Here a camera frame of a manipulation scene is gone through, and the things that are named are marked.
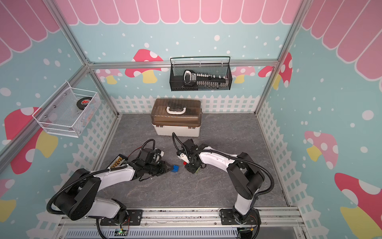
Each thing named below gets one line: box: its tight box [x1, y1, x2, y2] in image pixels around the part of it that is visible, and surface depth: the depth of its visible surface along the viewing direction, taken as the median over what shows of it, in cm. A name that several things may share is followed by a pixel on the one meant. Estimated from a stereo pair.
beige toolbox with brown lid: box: [150, 98, 202, 137], surface depth 97 cm
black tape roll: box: [76, 96, 93, 111], surface depth 81 cm
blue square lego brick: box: [170, 164, 180, 173], surface depth 89 cm
